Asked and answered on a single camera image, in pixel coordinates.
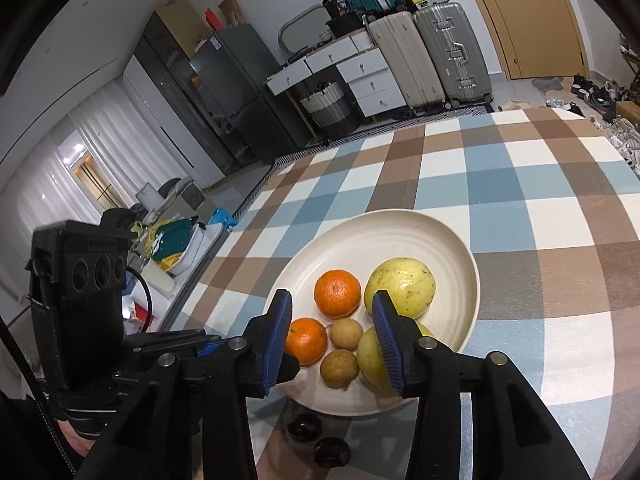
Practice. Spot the black printed bag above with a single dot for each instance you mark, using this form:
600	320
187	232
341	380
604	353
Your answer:
341	4

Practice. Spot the small yellow-green guava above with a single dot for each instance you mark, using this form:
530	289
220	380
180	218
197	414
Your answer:
367	360

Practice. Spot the grey refrigerator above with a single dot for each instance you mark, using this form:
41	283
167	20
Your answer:
235	75

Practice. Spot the dark purple plum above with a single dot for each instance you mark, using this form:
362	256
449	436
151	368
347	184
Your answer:
331	452
302	425

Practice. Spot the red flat box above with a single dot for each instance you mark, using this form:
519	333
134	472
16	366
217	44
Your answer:
214	17

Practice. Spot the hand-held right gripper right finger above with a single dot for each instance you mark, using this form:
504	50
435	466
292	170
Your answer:
387	345

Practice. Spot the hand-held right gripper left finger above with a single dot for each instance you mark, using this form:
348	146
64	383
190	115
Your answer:
277	345

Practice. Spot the pile of dark shoes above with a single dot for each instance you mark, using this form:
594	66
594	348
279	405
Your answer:
595	92

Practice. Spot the beige suitcase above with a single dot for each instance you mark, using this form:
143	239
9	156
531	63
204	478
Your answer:
405	60

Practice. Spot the white desk with drawers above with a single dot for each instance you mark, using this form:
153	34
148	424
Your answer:
370	82

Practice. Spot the silver suitcase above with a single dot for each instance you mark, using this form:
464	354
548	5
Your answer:
452	52

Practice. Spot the brown longan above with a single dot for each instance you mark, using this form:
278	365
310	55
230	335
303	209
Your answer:
344	334
340	368

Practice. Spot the orange mandarin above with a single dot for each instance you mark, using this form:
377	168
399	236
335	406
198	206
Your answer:
337	294
306	341

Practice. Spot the flat cardboard piece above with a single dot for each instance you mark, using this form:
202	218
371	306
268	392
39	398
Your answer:
231	10

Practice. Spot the grey oval mirror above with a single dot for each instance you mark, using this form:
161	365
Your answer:
300	27

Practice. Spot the white bowl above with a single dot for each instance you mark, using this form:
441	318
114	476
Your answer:
190	255

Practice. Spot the black storage box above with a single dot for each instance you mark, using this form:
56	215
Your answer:
346	25

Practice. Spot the clear plastic bag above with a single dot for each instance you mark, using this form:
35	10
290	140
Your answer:
620	140

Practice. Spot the green pouch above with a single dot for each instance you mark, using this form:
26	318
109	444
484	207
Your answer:
172	237

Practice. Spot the woven laundry basket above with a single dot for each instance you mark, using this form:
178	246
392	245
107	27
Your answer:
330	110

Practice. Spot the cream round plate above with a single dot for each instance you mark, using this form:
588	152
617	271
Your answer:
400	240

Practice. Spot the large yellow-green guava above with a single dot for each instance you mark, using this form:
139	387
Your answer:
400	285

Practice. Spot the cardboard box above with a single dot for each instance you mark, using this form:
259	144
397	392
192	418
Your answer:
629	112

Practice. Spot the checked tablecloth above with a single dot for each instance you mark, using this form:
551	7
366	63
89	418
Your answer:
525	240

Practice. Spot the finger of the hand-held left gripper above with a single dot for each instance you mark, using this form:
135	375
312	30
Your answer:
170	341

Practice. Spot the white curtain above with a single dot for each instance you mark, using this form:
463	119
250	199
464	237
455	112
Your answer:
115	160

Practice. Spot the dark glass cabinet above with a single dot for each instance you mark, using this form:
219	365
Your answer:
170	90

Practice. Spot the wooden door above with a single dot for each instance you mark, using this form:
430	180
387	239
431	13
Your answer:
535	15

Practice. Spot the small grey rug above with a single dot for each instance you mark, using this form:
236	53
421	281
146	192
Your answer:
547	85

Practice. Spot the blue plastic bag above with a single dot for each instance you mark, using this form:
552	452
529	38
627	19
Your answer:
222	220

